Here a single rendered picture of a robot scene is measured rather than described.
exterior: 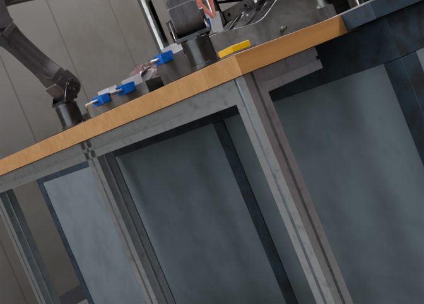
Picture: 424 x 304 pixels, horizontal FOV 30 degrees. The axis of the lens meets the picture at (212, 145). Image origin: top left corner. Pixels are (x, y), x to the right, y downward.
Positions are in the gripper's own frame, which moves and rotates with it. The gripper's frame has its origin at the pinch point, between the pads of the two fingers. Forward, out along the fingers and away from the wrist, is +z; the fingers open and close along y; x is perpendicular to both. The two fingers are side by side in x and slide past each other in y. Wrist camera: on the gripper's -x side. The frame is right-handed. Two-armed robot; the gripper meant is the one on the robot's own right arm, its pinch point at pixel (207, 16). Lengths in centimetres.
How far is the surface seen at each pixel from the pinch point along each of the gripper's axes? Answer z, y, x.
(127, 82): 5.1, 30.6, 14.7
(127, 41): 42, 231, -115
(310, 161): 35, -29, 22
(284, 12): 15.2, -2.5, -21.0
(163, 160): 31, 34, 20
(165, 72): 8.1, 20.0, 8.8
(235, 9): 29, 77, -71
